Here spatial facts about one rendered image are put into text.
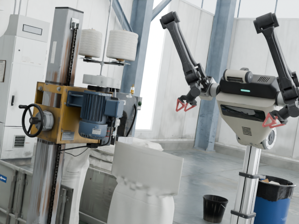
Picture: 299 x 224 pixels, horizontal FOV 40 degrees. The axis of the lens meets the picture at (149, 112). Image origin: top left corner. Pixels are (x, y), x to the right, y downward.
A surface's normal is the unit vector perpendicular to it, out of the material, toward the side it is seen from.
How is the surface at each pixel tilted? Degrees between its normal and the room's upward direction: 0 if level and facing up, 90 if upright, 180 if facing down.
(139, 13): 90
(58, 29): 90
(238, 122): 130
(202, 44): 90
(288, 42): 90
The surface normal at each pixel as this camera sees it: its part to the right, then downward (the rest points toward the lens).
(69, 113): 0.78, 0.15
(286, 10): -0.61, -0.05
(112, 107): -0.24, 0.01
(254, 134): -0.59, 0.59
